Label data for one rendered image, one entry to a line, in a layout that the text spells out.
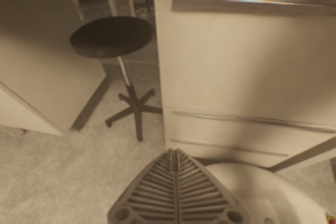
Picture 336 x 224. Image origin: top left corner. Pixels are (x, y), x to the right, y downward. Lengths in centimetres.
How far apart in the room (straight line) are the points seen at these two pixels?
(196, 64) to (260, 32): 11
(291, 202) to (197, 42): 54
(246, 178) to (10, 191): 125
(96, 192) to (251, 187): 77
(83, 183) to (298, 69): 102
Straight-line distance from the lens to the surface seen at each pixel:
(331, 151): 67
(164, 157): 16
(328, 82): 38
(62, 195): 104
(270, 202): 64
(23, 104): 79
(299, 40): 30
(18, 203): 120
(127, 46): 56
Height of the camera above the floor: 84
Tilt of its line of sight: 53 degrees down
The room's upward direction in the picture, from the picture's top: 2 degrees counter-clockwise
